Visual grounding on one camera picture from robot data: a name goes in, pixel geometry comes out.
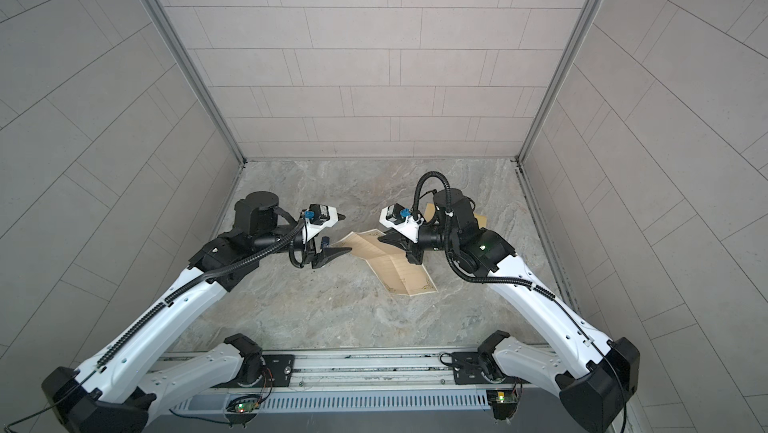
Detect aluminium corner post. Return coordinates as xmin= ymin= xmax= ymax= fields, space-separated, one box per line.
xmin=516 ymin=0 xmax=603 ymax=165
xmin=140 ymin=0 xmax=247 ymax=165

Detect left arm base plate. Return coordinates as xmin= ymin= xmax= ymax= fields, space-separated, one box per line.
xmin=216 ymin=354 xmax=296 ymax=389

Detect right aluminium corner post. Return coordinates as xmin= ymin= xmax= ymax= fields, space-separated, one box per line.
xmin=516 ymin=0 xmax=603 ymax=165

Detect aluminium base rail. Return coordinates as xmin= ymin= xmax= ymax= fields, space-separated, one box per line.
xmin=143 ymin=344 xmax=620 ymax=392

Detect beige lined letter paper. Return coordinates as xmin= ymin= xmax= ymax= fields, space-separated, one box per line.
xmin=333 ymin=229 xmax=438 ymax=296

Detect green circuit board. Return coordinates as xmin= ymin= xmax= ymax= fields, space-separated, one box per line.
xmin=225 ymin=394 xmax=262 ymax=415
xmin=486 ymin=389 xmax=520 ymax=421

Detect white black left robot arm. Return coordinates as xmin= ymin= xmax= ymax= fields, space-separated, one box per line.
xmin=42 ymin=191 xmax=349 ymax=432

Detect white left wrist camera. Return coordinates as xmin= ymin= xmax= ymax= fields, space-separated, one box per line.
xmin=301 ymin=204 xmax=345 ymax=243

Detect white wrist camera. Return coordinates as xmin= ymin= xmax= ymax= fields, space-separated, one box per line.
xmin=301 ymin=204 xmax=345 ymax=243
xmin=379 ymin=203 xmax=424 ymax=240

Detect left green circuit board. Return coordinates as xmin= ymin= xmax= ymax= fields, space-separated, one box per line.
xmin=225 ymin=394 xmax=262 ymax=415

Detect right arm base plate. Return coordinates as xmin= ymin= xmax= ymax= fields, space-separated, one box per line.
xmin=440 ymin=351 xmax=513 ymax=385

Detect left aluminium corner post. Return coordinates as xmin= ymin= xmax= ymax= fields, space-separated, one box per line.
xmin=140 ymin=0 xmax=247 ymax=165

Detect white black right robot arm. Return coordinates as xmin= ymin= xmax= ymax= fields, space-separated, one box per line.
xmin=379 ymin=171 xmax=640 ymax=432

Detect tan kraft envelope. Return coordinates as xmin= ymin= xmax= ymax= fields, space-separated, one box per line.
xmin=423 ymin=203 xmax=487 ymax=228

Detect right green circuit board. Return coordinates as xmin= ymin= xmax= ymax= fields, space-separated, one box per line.
xmin=486 ymin=389 xmax=520 ymax=421

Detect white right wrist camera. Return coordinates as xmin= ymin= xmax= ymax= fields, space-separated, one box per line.
xmin=379 ymin=203 xmax=424 ymax=240

